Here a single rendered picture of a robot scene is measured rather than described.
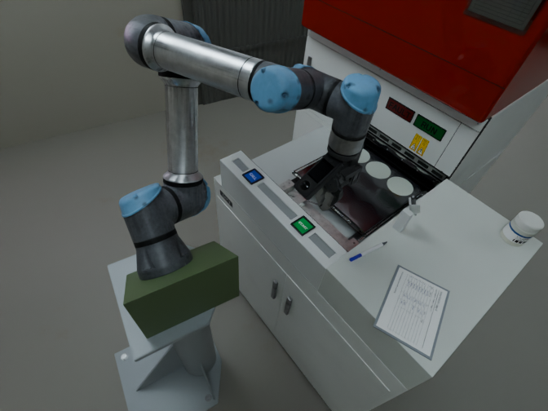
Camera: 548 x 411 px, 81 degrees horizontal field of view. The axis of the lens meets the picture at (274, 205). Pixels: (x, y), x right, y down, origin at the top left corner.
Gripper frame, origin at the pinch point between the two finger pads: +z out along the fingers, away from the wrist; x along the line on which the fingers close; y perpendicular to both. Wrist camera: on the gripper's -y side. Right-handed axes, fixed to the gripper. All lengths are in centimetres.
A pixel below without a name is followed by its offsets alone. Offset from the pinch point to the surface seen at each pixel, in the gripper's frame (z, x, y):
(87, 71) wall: 64, 228, -5
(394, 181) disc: 21, 3, 48
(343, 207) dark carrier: 20.6, 5.4, 21.9
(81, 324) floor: 111, 70, -78
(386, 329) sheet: 13.8, -31.4, -3.8
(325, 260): 14.6, -8.0, -2.0
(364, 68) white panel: -6, 38, 59
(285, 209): 15.0, 13.4, 0.7
